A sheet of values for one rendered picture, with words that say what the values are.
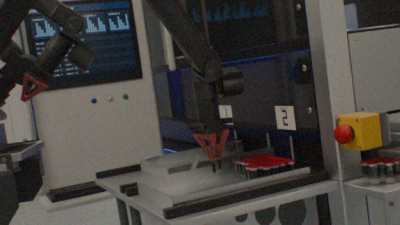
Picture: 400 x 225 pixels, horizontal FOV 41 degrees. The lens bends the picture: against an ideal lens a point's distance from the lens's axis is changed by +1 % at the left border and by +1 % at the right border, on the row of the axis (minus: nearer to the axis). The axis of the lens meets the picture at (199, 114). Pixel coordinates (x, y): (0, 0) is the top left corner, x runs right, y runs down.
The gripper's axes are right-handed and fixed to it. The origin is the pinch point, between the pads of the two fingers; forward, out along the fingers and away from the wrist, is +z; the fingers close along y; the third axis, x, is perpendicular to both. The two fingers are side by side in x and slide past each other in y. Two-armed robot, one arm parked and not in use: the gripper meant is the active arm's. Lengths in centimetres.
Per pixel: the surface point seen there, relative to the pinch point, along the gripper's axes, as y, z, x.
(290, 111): 15.8, -8.5, -12.8
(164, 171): -2.9, 4.2, 20.2
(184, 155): 17.2, 4.9, 38.1
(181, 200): -21.0, 3.9, -13.6
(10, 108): 119, -12, 518
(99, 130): 8, -5, 77
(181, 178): -5.2, 4.8, 8.7
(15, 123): 121, 6, 518
